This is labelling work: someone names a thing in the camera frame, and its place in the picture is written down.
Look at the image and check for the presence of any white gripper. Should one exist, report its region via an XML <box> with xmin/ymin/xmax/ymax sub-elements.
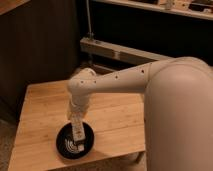
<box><xmin>67</xmin><ymin>95</ymin><xmax>90</xmax><ymax>122</ymax></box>

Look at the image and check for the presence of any white plastic bottle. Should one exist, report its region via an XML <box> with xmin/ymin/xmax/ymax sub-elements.
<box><xmin>71</xmin><ymin>114</ymin><xmax>85</xmax><ymax>151</ymax></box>

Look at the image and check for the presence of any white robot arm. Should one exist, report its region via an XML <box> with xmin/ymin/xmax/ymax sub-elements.
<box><xmin>68</xmin><ymin>57</ymin><xmax>213</xmax><ymax>171</ymax></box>

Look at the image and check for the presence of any black ceramic bowl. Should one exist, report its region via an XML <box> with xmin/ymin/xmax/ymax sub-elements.
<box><xmin>55</xmin><ymin>121</ymin><xmax>96</xmax><ymax>160</ymax></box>

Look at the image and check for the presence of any wooden table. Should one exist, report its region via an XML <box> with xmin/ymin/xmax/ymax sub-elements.
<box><xmin>8</xmin><ymin>80</ymin><xmax>145</xmax><ymax>171</ymax></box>

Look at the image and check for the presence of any grey metal beam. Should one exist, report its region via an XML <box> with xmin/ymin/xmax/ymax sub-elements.
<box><xmin>80</xmin><ymin>37</ymin><xmax>169</xmax><ymax>65</ymax></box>

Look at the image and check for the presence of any metal vertical pole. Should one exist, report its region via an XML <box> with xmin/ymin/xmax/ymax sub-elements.
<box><xmin>86</xmin><ymin>0</ymin><xmax>94</xmax><ymax>40</ymax></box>

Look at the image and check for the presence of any wooden shelf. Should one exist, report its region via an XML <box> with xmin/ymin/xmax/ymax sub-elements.
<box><xmin>92</xmin><ymin>0</ymin><xmax>213</xmax><ymax>21</ymax></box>

